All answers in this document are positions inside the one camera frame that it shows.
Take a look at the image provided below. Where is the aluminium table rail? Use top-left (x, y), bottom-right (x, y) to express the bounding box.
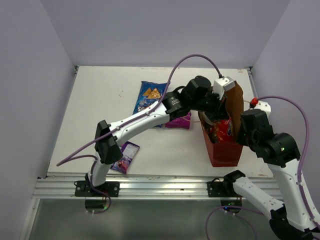
top-left (32, 173), bottom-right (281, 201)

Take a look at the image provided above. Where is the red snack bag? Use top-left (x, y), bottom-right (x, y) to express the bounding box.
top-left (203, 117), bottom-right (234, 144)

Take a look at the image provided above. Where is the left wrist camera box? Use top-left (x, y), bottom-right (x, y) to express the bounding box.
top-left (212, 77), bottom-right (235, 100)

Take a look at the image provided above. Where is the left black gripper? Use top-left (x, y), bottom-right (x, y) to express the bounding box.
top-left (190, 89), bottom-right (230, 122)

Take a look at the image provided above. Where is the red brown paper bag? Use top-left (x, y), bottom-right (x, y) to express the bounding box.
top-left (198, 81), bottom-right (244, 167)

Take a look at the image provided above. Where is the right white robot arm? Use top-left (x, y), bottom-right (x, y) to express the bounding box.
top-left (222, 109), bottom-right (319, 240)

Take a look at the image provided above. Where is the purple cookie packet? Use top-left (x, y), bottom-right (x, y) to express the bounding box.
top-left (111, 141), bottom-right (140, 175)

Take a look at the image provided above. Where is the purple grape candy bag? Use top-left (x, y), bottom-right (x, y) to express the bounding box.
top-left (164, 112), bottom-right (192, 130)

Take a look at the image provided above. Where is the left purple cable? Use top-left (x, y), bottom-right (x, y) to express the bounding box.
top-left (56, 53), bottom-right (223, 216)

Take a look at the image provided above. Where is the blue Doritos chips bag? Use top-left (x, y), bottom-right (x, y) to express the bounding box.
top-left (130, 81), bottom-right (170, 131)

